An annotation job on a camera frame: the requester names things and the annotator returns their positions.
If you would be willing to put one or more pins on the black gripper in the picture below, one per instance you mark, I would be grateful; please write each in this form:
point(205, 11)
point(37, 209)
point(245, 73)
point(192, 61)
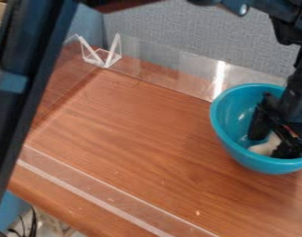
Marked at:
point(278, 114)

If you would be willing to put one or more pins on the white brown toy mushroom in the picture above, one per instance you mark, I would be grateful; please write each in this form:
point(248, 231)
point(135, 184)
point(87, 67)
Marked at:
point(266, 148)

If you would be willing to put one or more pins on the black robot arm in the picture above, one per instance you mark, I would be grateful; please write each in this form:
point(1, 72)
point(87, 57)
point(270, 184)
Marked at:
point(33, 30)

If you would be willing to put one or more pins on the blue plastic bowl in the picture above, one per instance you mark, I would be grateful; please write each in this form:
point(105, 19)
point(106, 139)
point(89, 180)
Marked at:
point(230, 116)

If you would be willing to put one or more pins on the clear acrylic barrier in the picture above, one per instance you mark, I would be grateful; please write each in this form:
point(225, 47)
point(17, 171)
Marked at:
point(122, 159)

